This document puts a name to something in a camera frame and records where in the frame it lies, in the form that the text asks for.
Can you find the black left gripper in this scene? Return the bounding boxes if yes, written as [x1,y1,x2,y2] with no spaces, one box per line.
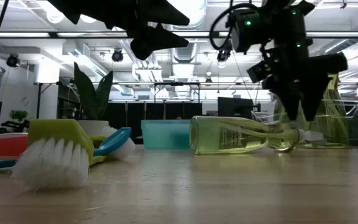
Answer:
[47,0,191,62]

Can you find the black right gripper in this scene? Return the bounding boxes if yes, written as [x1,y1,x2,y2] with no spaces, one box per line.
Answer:
[246,45,349,123]

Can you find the yellow-green dish brush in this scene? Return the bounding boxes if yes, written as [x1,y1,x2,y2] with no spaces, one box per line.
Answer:
[10,118,109,191]

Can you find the pink red tray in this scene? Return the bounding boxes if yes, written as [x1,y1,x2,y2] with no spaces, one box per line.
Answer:
[0,133,29,159]

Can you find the black ceiling spotlight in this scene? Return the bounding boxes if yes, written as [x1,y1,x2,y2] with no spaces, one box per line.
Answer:
[6,54,21,68]
[111,49,124,63]
[216,46,233,63]

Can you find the black monitor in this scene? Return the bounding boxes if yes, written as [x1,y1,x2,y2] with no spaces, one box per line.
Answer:
[218,96,255,118]

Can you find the black partition cabinets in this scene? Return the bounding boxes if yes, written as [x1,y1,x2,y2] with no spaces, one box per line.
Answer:
[107,101,203,140]

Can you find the snake plant in white pot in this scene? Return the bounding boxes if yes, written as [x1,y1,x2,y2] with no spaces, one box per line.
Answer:
[73,61,114,138]

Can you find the teal translucent plastic bin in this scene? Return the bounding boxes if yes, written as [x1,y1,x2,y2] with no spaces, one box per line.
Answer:
[140,119,195,151]

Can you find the white light panel on stand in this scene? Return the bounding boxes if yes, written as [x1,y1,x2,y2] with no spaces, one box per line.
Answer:
[32,62,61,119]

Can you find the small green background plant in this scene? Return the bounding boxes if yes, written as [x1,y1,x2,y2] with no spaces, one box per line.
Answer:
[10,109,30,124]

